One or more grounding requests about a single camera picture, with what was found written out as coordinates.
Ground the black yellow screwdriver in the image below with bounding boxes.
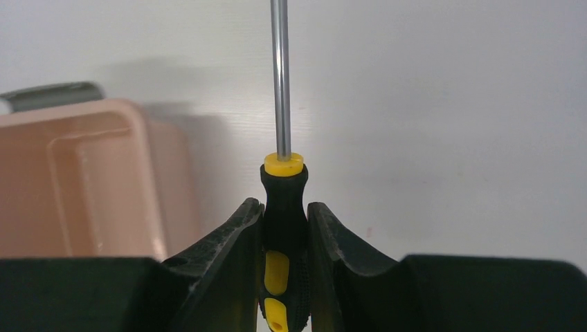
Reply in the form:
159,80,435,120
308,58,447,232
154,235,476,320
260,1,310,331

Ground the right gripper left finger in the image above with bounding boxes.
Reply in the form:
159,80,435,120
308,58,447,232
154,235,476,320
1,198,263,331

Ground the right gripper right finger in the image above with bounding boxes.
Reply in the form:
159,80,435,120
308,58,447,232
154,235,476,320
308,202,586,331

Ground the pink plastic bin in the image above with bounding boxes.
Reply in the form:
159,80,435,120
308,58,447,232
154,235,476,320
1,82,201,260

